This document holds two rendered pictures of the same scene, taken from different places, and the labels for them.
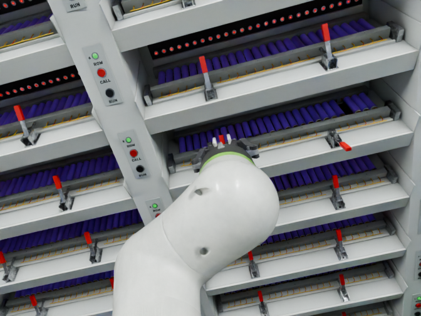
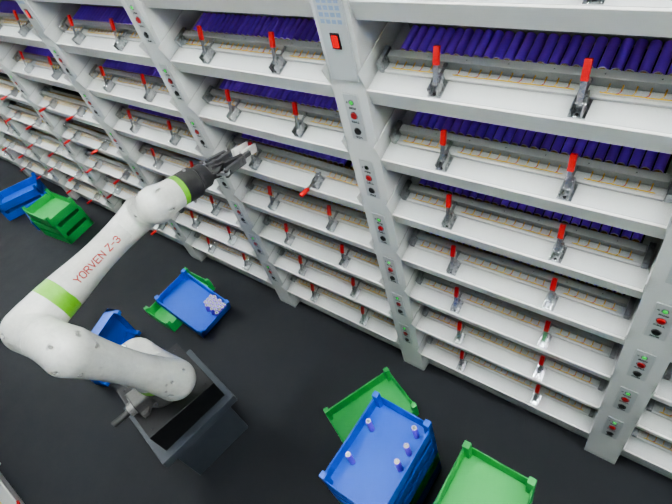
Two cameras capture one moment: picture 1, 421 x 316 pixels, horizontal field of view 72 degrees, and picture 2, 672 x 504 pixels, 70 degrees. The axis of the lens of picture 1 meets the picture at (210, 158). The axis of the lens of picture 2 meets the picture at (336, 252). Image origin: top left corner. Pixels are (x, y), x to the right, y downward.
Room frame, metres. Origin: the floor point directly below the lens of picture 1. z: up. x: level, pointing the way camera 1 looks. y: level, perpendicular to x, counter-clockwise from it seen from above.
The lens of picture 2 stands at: (-0.20, -1.13, 1.79)
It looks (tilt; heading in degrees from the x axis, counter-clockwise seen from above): 46 degrees down; 46
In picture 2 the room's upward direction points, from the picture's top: 19 degrees counter-clockwise
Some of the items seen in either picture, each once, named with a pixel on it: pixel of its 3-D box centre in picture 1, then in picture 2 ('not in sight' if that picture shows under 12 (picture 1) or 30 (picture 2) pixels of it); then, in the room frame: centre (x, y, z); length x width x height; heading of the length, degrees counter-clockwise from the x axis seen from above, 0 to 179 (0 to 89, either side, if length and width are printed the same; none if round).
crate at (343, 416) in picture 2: not in sight; (370, 411); (0.33, -0.47, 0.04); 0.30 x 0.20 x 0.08; 152
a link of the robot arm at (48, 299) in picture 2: not in sight; (38, 319); (-0.11, 0.09, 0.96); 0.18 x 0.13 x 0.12; 2
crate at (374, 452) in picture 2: not in sight; (377, 453); (0.13, -0.67, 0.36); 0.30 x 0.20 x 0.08; 175
